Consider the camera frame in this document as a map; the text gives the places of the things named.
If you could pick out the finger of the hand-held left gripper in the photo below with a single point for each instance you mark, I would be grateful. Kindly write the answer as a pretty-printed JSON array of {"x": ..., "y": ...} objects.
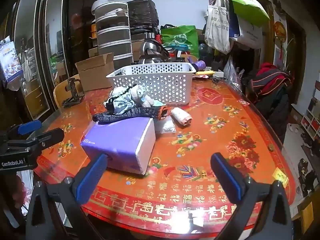
[
  {"x": 28, "y": 126},
  {"x": 47, "y": 136}
]

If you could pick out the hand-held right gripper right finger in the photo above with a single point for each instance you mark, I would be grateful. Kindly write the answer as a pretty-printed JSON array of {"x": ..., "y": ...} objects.
[{"x": 227, "y": 180}]

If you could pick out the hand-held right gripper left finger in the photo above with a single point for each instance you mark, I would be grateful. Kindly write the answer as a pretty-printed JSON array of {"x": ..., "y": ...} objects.
[{"x": 91, "y": 177}]

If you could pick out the purple tissue pack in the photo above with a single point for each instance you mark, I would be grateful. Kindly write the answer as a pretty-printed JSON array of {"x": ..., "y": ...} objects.
[{"x": 117, "y": 140}]

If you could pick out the white perforated plastic basket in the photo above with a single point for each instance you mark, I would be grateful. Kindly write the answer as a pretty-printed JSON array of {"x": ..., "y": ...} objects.
[{"x": 155, "y": 85}]

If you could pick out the wooden chair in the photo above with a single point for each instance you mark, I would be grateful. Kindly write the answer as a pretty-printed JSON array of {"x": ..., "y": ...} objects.
[{"x": 58, "y": 92}]

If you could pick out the black phone stand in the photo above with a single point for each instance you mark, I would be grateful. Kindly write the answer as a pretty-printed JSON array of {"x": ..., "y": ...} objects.
[{"x": 72, "y": 95}]

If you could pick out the blue printed poster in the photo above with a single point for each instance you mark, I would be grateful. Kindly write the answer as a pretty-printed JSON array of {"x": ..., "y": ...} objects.
[{"x": 11, "y": 60}]

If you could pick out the dark knitted cloth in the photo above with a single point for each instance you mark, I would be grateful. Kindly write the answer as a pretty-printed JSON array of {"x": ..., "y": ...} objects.
[{"x": 130, "y": 114}]

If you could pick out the white rolled cloth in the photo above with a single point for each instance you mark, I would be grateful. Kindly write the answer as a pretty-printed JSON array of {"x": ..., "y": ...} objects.
[{"x": 181, "y": 116}]

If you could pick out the open cardboard box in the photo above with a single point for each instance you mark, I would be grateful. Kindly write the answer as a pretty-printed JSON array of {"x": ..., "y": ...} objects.
[{"x": 93, "y": 72}]

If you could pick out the clear plastic packet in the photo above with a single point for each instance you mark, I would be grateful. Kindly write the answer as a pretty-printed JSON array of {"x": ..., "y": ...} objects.
[{"x": 165, "y": 126}]

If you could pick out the dark jacket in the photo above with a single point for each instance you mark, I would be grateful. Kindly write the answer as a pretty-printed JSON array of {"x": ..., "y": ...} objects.
[{"x": 273, "y": 110}]

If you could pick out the white fuzzy cloth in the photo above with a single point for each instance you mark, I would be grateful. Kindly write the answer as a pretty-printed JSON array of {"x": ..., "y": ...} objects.
[{"x": 120, "y": 91}]

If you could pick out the dark glass door cabinet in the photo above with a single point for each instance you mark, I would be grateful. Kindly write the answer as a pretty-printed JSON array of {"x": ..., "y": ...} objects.
[{"x": 50, "y": 42}]

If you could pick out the beige plush toy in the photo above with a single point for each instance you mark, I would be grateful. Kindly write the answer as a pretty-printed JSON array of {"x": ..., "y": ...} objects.
[{"x": 140, "y": 95}]

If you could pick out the bunch of keys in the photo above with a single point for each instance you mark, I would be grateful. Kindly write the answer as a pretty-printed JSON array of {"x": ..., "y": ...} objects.
[{"x": 220, "y": 78}]

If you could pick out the clear plastic bag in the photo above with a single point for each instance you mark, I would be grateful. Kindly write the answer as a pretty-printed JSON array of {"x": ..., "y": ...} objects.
[{"x": 231, "y": 72}]

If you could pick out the yellow cloth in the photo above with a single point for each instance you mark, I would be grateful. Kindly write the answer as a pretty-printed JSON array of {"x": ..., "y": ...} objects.
[{"x": 205, "y": 72}]

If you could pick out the purple cup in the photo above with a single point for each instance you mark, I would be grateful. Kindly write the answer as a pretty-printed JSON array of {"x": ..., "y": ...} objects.
[{"x": 197, "y": 64}]

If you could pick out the grey plastic drawer tower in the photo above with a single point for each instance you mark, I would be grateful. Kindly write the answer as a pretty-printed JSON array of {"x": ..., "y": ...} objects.
[{"x": 113, "y": 35}]

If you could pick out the steel kettle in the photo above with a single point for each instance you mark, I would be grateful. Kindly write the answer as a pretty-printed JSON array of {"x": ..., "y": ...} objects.
[{"x": 151, "y": 51}]

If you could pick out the white and blue bag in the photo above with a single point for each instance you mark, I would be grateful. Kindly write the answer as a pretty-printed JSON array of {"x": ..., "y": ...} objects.
[{"x": 250, "y": 33}]

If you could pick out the green shopping bag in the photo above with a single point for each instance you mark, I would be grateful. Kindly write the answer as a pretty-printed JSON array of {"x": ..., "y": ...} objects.
[{"x": 180, "y": 38}]

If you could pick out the black wrapped box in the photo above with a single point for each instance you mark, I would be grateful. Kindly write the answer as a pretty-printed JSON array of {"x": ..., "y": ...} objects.
[{"x": 142, "y": 15}]

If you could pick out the beige canvas tote bag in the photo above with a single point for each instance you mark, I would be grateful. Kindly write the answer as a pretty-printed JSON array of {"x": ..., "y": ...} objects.
[{"x": 217, "y": 25}]

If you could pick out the lime green tote bag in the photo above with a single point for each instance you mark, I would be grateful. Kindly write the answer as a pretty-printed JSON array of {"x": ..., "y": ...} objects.
[{"x": 246, "y": 5}]

